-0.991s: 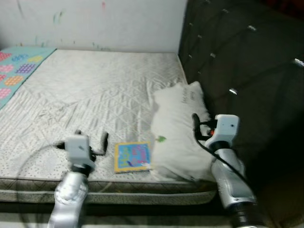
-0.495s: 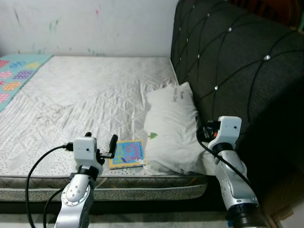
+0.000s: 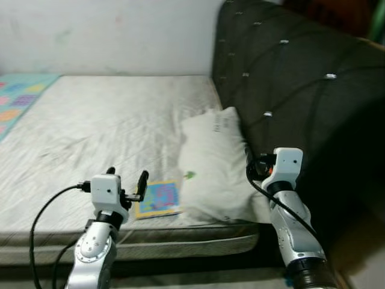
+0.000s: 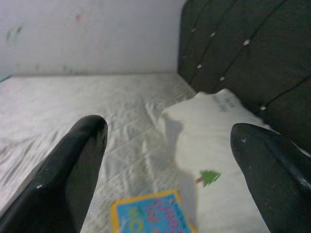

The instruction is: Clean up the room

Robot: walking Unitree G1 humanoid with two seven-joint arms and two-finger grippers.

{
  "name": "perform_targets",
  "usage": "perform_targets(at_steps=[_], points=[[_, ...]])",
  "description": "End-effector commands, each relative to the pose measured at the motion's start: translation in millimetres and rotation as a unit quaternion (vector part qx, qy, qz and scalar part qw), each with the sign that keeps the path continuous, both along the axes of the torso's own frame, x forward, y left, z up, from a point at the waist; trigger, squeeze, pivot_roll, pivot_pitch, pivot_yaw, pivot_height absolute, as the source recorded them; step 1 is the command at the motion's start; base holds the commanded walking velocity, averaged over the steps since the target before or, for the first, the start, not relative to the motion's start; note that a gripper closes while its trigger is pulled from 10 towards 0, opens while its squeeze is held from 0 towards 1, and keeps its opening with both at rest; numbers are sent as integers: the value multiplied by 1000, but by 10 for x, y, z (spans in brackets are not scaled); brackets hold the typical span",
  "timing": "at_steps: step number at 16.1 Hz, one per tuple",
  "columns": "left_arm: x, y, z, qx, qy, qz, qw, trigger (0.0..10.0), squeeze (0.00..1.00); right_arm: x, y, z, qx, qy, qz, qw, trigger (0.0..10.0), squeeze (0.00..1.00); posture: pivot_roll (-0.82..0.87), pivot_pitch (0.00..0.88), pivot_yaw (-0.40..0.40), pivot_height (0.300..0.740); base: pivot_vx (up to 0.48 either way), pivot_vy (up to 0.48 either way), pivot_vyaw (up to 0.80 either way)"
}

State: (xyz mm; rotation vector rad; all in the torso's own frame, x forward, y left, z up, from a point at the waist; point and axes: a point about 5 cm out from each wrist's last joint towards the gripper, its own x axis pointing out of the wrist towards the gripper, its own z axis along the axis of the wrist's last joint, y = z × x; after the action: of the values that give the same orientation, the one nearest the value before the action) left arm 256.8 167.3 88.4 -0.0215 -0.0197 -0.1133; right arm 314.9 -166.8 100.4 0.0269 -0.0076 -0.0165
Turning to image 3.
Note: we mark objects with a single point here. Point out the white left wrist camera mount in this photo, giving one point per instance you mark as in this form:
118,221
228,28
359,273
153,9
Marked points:
106,191

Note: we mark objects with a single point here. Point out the teal patterned blanket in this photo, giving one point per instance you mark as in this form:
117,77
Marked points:
21,99

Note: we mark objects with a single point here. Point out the grey quilted mattress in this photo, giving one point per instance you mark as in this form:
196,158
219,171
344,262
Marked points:
108,132

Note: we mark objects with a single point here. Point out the colourful children's board book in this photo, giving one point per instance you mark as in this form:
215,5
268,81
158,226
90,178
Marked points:
159,198

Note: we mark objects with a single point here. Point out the white pillow with green print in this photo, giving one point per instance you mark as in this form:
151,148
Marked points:
213,168

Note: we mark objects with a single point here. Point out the dark tufted studded headboard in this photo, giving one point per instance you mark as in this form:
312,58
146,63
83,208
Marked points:
301,90

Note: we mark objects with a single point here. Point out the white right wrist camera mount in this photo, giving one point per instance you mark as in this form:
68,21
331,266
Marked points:
287,164

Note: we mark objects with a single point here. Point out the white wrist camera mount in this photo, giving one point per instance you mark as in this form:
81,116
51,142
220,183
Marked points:
287,164
106,191

